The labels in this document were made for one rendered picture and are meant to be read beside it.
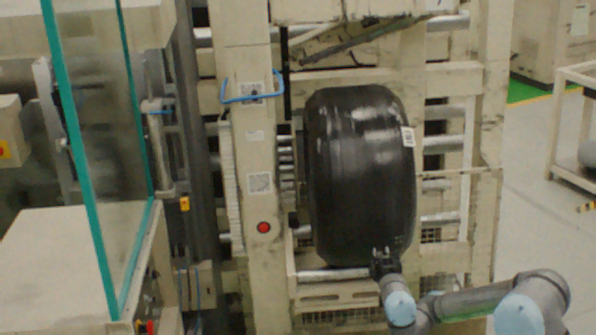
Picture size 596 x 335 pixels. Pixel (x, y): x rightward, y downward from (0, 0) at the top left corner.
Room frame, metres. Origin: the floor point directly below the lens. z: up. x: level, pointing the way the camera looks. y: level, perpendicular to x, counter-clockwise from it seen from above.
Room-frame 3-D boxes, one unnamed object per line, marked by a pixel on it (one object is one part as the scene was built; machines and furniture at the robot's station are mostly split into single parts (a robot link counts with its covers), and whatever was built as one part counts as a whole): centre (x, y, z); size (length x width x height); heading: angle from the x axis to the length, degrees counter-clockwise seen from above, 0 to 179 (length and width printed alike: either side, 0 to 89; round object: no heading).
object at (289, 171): (2.28, 0.13, 1.05); 0.20 x 0.15 x 0.30; 93
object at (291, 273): (1.90, 0.07, 0.90); 0.40 x 0.03 x 0.10; 3
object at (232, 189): (1.84, 0.23, 1.19); 0.05 x 0.04 x 0.48; 3
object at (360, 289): (1.77, -0.12, 0.83); 0.36 x 0.09 x 0.06; 93
